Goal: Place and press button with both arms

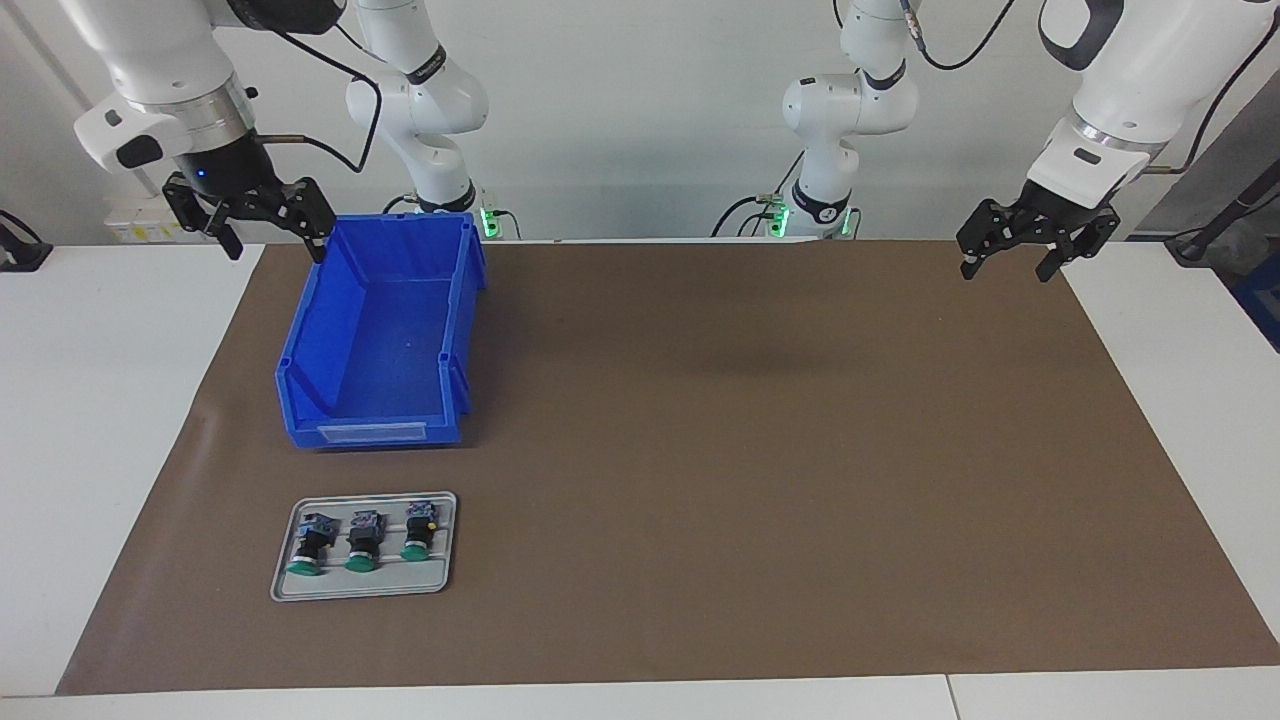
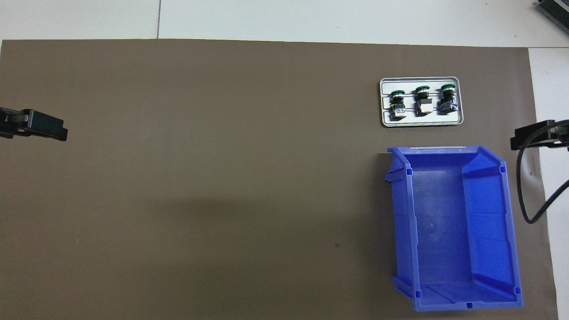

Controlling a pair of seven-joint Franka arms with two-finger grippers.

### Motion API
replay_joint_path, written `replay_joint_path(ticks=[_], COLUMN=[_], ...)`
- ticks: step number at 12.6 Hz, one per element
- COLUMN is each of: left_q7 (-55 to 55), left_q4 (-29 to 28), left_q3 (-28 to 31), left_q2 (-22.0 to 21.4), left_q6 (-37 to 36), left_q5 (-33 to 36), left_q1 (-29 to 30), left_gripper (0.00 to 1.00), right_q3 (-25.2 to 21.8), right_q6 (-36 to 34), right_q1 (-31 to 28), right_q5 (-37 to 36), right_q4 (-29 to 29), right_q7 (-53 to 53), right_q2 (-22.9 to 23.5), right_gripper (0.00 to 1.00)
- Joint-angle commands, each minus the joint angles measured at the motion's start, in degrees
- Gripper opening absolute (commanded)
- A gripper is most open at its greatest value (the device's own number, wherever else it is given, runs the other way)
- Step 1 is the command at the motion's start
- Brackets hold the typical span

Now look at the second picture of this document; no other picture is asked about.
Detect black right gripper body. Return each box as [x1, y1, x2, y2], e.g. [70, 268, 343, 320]
[556, 119, 569, 149]

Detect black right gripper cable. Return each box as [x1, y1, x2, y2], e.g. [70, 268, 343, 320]
[517, 127, 569, 224]

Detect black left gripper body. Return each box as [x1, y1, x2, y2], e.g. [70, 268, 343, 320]
[0, 108, 28, 139]

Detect green push button switch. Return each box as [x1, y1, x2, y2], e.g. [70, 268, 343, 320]
[414, 85, 434, 117]
[437, 83, 459, 114]
[389, 90, 408, 120]

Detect brown table mat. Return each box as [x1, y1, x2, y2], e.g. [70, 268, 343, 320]
[0, 39, 559, 320]

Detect grey metal tray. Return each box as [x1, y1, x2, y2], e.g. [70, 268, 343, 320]
[379, 76, 465, 128]

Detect grey ribbed device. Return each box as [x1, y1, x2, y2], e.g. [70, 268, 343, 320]
[536, 0, 569, 28]

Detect blue plastic storage bin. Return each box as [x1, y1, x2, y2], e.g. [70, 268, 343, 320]
[384, 145, 524, 312]

